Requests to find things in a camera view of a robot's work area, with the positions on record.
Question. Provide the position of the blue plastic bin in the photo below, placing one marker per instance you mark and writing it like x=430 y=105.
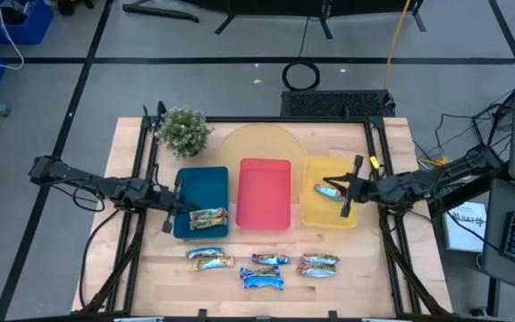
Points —
x=201 y=188

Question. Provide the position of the round wooden board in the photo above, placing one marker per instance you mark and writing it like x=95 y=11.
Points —
x=262 y=141

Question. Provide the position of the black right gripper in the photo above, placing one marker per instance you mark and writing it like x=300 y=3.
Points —
x=374 y=190

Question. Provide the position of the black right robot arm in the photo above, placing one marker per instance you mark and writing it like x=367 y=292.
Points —
x=454 y=176

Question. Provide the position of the silver metal bracket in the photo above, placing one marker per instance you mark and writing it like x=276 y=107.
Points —
x=380 y=319
x=139 y=319

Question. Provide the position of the black and orange device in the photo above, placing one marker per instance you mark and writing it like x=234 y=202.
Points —
x=74 y=5

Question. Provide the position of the black perforated computer case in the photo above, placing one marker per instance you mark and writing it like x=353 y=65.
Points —
x=329 y=104

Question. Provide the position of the yellow tag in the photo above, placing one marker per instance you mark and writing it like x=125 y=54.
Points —
x=374 y=162

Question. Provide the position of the red Quaker Chewy granola bar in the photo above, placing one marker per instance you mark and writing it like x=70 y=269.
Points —
x=315 y=270
x=320 y=259
x=326 y=191

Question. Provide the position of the black frame clamp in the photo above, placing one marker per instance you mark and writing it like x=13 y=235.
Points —
x=202 y=314
x=333 y=315

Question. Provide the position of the black aluminium rig frame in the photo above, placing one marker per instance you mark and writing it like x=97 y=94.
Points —
x=230 y=119

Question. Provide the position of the yellow plastic bin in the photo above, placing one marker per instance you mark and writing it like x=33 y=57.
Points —
x=324 y=214

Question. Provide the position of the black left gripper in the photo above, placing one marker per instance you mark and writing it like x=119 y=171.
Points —
x=166 y=201

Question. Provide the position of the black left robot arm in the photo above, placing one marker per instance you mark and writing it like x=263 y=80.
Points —
x=61 y=172

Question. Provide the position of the blue purple Quaker granola bar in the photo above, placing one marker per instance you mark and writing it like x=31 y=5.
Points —
x=263 y=283
x=271 y=259
x=259 y=272

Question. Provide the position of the white printed paper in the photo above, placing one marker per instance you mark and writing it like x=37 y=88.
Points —
x=463 y=237

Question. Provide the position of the grey workstation desk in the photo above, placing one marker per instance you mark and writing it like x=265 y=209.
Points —
x=496 y=201

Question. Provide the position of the yellow tape strip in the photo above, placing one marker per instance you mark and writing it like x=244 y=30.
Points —
x=436 y=162

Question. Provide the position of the pink plastic bin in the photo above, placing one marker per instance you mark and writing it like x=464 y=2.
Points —
x=264 y=192

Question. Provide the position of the potted plant with white flowers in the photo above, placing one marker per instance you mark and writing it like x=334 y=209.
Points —
x=183 y=132

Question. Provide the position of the black metal stand foot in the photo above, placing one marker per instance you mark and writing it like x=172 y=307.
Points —
x=159 y=12

